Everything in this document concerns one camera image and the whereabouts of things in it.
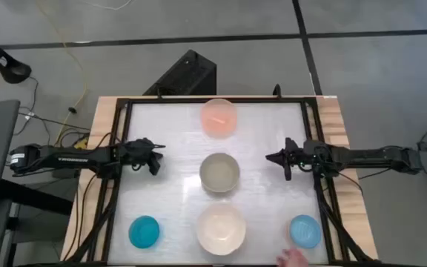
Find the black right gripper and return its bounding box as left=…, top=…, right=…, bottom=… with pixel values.
left=265, top=136, right=325, bottom=182

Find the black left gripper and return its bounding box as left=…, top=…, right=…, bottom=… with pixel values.
left=119, top=137, right=167, bottom=177

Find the large pale pink bowl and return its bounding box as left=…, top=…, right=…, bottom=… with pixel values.
left=196, top=202, right=248, bottom=257

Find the white glossy table sheet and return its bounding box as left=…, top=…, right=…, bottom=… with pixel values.
left=107, top=102, right=329, bottom=265

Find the grey bowl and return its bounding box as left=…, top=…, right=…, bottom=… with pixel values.
left=199, top=152, right=241, bottom=194

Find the small light blue bowl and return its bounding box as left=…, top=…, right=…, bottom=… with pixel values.
left=288, top=214, right=322, bottom=250

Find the translucent pink bowl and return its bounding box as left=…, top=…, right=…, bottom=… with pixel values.
left=199, top=97, right=239, bottom=140

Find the small teal bowl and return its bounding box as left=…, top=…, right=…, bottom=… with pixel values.
left=128, top=215, right=161, bottom=250

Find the black box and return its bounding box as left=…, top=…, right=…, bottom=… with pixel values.
left=142, top=49, right=218, bottom=96

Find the person's hand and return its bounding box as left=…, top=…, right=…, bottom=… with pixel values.
left=275, top=247, right=311, bottom=267

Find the black stand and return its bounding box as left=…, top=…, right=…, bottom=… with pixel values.
left=0, top=25, right=33, bottom=85

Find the black metal table frame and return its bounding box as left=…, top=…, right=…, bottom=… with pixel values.
left=64, top=95, right=380, bottom=266

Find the yellow cable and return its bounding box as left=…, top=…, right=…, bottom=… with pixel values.
left=35, top=0, right=90, bottom=148

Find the black floor cable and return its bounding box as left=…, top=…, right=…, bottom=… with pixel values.
left=13, top=76, right=91, bottom=136

